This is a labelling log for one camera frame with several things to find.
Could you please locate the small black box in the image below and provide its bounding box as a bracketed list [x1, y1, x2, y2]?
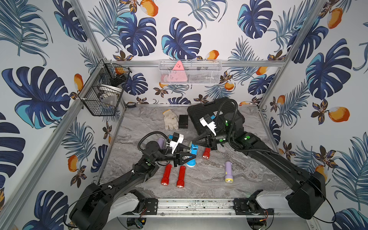
[178, 115, 188, 129]

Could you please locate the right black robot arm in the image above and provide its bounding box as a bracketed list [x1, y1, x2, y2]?
[192, 131, 326, 219]

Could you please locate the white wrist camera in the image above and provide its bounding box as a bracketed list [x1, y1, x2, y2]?
[168, 132, 184, 154]
[199, 115, 217, 136]

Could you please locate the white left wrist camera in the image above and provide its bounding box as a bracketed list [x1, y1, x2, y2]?
[168, 132, 184, 154]

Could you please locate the black plastic tool case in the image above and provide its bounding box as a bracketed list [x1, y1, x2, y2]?
[187, 97, 245, 139]

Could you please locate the white work glove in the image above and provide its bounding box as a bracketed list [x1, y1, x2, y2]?
[163, 109, 179, 130]

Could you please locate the pink triangle object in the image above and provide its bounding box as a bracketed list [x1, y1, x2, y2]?
[168, 60, 188, 83]

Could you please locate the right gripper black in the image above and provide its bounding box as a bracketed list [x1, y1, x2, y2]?
[192, 130, 234, 152]

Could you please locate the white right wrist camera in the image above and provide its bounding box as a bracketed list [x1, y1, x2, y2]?
[199, 115, 217, 136]

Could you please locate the purple flashlight yellow rim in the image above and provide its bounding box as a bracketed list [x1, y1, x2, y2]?
[157, 138, 165, 149]

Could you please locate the blue flashlight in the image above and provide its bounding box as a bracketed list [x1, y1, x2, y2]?
[186, 144, 198, 168]

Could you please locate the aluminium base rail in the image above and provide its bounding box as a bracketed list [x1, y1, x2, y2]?
[77, 197, 317, 218]

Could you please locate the black wire basket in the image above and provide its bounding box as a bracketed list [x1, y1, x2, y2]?
[78, 59, 132, 117]

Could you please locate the black corrugated cable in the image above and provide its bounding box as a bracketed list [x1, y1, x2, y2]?
[137, 131, 169, 151]

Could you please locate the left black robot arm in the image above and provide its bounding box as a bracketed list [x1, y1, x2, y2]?
[69, 141, 196, 230]

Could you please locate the red flashlight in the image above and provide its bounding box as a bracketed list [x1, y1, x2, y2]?
[176, 166, 186, 188]
[161, 164, 173, 186]
[202, 148, 211, 160]

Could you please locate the white wire shelf basket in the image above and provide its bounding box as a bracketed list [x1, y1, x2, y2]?
[158, 59, 222, 85]

